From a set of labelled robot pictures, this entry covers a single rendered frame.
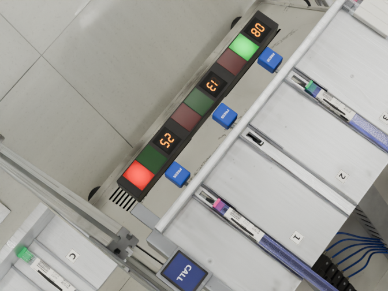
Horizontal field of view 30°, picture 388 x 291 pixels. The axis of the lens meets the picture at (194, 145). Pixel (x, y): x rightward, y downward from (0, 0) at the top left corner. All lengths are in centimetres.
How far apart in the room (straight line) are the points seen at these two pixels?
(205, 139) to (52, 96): 37
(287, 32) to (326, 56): 61
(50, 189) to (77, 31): 51
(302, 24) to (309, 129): 66
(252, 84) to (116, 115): 35
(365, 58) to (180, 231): 37
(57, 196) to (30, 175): 12
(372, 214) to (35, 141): 77
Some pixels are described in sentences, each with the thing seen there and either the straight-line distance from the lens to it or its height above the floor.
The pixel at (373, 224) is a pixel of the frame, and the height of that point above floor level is 66.
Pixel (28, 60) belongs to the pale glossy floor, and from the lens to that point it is 163.
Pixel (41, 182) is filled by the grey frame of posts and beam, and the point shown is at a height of 35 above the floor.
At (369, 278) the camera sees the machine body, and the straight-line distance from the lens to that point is 152.
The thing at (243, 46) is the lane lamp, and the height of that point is 66.
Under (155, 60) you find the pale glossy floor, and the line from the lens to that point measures 178.
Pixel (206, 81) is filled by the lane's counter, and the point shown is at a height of 65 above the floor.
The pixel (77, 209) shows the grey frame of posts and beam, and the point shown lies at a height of 50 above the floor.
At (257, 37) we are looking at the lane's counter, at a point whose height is 66.
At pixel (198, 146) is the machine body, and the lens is 157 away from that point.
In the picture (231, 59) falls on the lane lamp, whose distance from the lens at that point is 107.
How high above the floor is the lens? 148
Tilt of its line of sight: 51 degrees down
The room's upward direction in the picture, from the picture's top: 114 degrees clockwise
